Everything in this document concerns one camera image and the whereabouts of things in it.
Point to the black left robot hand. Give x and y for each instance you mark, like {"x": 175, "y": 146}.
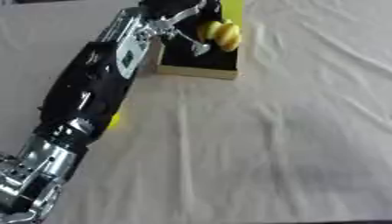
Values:
{"x": 166, "y": 7}

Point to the yellow-green ball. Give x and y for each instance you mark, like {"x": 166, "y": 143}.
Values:
{"x": 115, "y": 121}

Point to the tan cardboard box black inside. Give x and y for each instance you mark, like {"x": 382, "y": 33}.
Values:
{"x": 204, "y": 59}

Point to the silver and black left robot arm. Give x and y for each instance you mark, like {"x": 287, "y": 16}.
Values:
{"x": 86, "y": 87}

